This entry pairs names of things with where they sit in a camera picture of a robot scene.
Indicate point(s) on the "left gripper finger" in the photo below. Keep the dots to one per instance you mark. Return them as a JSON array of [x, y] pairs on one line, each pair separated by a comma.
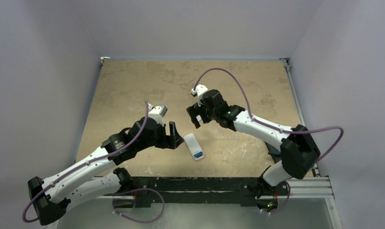
[[174, 135], [173, 142]]

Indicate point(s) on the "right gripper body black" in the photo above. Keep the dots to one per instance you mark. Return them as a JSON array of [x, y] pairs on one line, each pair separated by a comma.
[[199, 109]]

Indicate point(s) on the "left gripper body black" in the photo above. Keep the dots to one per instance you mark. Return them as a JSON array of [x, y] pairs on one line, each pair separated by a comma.
[[160, 139]]

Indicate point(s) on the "white remote control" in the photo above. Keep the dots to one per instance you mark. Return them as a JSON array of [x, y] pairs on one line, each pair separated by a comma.
[[193, 145]]

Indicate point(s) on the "blue AAA battery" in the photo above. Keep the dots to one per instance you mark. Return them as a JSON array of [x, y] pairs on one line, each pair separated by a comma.
[[198, 155]]

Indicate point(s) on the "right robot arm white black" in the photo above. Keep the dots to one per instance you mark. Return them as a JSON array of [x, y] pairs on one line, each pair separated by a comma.
[[298, 152]]

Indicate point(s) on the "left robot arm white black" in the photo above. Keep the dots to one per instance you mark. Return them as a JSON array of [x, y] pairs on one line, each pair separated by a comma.
[[97, 174]]

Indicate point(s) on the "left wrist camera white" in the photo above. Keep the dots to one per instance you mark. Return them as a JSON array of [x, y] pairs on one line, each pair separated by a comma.
[[157, 113]]

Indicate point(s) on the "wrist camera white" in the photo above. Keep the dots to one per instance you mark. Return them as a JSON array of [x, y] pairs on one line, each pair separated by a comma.
[[198, 92], [157, 113]]

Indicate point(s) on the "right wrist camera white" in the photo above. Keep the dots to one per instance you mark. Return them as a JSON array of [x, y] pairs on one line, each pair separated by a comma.
[[198, 92]]

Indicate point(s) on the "blue handled pliers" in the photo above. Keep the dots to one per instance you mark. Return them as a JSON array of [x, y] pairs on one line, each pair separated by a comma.
[[277, 153]]

